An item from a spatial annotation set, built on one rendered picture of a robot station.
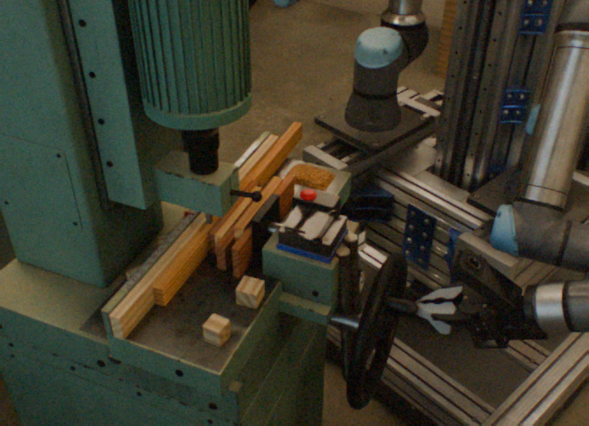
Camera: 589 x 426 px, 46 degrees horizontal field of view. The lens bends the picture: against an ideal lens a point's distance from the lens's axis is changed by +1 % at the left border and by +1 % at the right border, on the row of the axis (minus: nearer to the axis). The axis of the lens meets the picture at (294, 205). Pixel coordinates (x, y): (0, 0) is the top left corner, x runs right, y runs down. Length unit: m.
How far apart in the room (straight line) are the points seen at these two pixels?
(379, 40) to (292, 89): 2.05
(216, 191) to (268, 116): 2.36
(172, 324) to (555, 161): 0.66
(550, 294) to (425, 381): 0.94
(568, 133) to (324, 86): 2.77
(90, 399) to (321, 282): 0.55
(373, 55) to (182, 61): 0.80
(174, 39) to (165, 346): 0.48
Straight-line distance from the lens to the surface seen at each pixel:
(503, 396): 2.01
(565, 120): 1.13
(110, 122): 1.16
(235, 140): 3.32
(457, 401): 1.94
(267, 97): 3.69
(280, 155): 1.50
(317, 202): 1.21
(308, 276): 1.19
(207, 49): 1.01
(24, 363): 1.52
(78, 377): 1.43
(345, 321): 1.26
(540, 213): 1.11
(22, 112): 1.23
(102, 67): 1.12
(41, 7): 1.09
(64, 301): 1.39
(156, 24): 1.00
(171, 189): 1.22
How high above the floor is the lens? 1.74
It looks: 37 degrees down
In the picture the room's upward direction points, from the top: straight up
